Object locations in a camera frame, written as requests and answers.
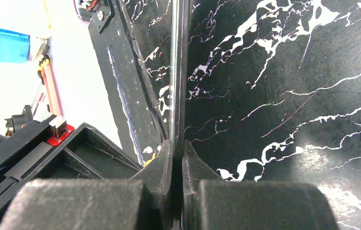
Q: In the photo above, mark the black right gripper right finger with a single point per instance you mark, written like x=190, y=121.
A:
x=211, y=203

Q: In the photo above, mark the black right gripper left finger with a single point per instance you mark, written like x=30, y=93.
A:
x=139, y=203

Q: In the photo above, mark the red clamp tool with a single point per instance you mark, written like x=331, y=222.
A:
x=45, y=73

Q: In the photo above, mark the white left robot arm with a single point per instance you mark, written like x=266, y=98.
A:
x=53, y=149

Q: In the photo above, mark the black motor with wires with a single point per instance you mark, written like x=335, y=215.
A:
x=17, y=122

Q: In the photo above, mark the blue plastic box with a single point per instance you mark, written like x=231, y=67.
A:
x=14, y=47

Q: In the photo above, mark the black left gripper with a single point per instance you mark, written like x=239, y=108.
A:
x=80, y=153

